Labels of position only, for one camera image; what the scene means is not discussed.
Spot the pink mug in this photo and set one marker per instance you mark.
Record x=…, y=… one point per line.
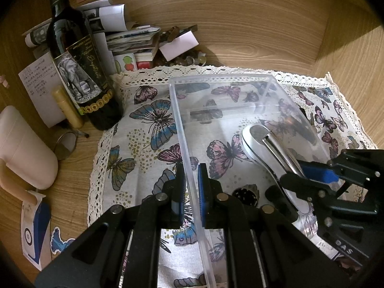
x=24, y=153

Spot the white and blue sticker sheet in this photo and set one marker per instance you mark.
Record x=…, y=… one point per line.
x=34, y=231

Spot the white handwritten note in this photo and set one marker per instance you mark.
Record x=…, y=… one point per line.
x=37, y=84

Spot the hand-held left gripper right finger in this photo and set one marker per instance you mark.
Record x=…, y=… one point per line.
x=202, y=192

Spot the small white cardboard box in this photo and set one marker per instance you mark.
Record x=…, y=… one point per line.
x=178, y=45

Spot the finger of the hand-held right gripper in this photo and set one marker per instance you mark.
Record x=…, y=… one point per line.
x=300, y=190
x=318, y=174

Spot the clear plastic storage box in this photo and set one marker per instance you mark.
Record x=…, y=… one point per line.
x=240, y=120

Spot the butterfly print lace cloth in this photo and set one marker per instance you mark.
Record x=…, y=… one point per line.
x=141, y=144

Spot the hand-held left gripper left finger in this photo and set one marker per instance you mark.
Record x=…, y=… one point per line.
x=180, y=192

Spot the dark wine bottle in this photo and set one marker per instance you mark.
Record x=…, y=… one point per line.
x=81, y=75

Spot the yellow lip balm tube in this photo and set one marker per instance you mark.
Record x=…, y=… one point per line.
x=67, y=108

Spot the stack of papers and booklets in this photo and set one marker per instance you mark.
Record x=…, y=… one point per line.
x=129, y=39

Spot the blue butterfly sticker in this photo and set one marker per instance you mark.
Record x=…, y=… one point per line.
x=60, y=241

